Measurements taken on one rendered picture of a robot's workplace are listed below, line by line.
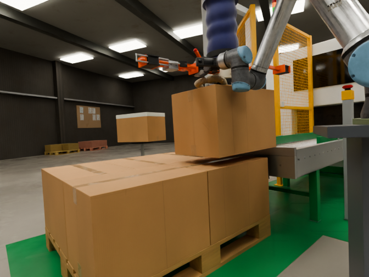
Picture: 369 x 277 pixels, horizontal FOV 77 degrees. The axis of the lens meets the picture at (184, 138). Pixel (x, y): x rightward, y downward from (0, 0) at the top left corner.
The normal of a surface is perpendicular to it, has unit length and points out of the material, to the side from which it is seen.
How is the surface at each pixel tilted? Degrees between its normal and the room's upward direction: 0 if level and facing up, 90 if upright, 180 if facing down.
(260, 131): 90
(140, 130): 90
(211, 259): 90
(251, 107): 90
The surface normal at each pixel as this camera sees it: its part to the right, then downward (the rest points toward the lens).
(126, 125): -0.53, 0.06
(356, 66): -0.69, 0.19
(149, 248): 0.65, 0.00
